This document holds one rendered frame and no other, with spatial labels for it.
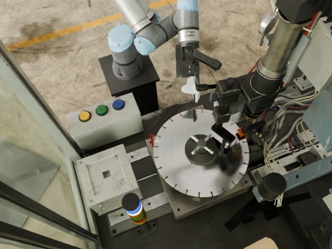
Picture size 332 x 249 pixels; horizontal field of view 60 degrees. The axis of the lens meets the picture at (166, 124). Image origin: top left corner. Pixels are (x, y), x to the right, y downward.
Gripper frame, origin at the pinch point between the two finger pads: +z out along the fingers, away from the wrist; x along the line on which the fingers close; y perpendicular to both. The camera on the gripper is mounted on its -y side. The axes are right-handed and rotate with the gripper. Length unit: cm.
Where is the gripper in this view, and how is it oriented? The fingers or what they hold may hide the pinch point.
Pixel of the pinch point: (197, 99)
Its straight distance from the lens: 105.9
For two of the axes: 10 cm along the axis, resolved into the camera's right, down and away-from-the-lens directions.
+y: -10.0, 0.5, 0.2
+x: -0.1, 0.9, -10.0
